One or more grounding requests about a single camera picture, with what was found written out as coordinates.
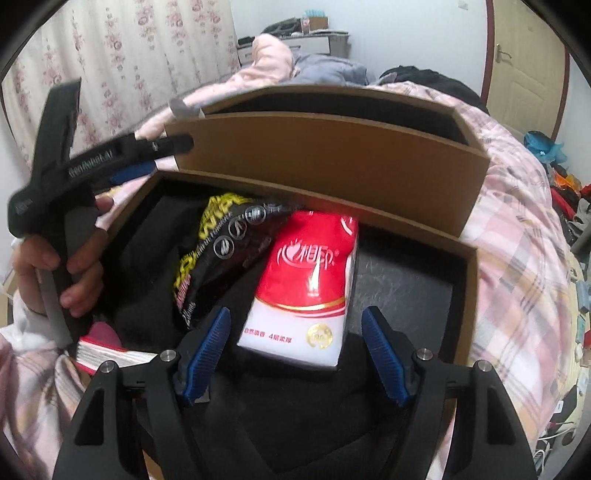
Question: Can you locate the black cloth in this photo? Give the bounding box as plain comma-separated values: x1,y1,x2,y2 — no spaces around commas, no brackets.
99,194,416,480

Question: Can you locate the brown cardboard box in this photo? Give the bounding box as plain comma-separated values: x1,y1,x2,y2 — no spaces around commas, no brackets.
164,85,490,238

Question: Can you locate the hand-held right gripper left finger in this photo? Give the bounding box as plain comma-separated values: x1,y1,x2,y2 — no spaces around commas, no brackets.
53,307,232,480

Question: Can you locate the red white tissue pack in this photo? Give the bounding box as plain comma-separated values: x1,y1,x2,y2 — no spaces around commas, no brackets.
76,337,160,374
236,210,360,372

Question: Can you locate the grey garment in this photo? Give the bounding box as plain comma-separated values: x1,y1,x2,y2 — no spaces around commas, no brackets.
291,53,370,87

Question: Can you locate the floral curtain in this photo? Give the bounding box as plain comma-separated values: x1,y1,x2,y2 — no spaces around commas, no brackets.
2,0,243,162

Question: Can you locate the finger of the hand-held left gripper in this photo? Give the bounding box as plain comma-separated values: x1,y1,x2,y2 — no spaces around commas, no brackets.
65,133,195,185
90,161,158,191

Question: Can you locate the brown box with black bottom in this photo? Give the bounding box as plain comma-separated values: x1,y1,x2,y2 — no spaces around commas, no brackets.
92,170,481,480

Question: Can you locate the blue plastic bag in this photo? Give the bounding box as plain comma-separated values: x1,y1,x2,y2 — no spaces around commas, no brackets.
524,130,565,162

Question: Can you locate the black garment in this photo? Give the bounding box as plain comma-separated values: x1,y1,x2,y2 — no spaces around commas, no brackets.
379,66,490,114

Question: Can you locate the white dresser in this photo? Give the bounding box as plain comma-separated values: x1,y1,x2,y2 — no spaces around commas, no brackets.
235,33,352,65

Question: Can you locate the grey sock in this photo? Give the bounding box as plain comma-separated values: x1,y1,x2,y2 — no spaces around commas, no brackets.
170,98,205,120

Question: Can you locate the pink plaid blanket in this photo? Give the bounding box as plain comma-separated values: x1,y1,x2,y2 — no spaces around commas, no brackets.
0,69,580,480

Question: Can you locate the black yellow snack packet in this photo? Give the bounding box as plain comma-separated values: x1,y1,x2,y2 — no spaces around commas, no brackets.
172,194,296,330

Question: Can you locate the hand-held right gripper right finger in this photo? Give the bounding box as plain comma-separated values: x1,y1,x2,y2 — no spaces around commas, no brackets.
361,306,539,480

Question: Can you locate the red orange clutter pile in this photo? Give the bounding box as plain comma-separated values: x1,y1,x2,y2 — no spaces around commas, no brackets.
549,164,591,220

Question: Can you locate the person's left hand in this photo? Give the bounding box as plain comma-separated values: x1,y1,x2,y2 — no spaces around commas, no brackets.
11,196,114,319

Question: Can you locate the beige door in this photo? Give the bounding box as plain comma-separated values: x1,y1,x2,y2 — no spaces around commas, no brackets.
488,0,570,137

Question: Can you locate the pink garment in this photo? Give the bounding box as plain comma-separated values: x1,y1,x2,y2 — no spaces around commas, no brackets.
240,34,298,86

